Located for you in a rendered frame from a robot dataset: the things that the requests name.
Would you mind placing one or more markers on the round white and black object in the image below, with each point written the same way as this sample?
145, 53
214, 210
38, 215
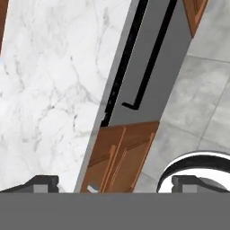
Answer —
194, 161

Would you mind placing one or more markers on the brown wooden cupboard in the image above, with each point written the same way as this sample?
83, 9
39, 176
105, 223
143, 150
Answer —
3, 21

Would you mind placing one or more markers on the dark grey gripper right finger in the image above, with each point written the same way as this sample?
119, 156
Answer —
185, 181

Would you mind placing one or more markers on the brown wooden cupboard door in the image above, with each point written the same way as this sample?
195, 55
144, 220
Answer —
134, 152
194, 12
103, 149

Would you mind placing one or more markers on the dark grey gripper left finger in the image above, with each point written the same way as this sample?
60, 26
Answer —
45, 181

